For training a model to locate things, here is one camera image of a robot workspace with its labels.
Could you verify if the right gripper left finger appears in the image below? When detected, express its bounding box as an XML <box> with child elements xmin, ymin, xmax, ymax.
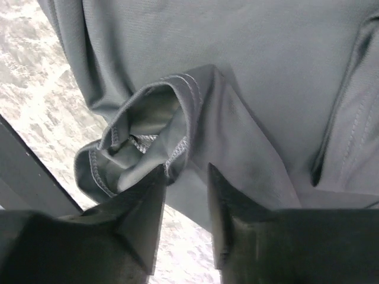
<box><xmin>1</xmin><ymin>166</ymin><xmax>166</xmax><ymax>284</ymax></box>

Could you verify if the dark grey t-shirt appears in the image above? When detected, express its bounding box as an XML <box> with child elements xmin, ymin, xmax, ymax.
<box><xmin>39</xmin><ymin>1</ymin><xmax>378</xmax><ymax>228</ymax></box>

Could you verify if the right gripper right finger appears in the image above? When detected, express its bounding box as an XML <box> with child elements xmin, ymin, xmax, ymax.
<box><xmin>208</xmin><ymin>164</ymin><xmax>378</xmax><ymax>283</ymax></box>

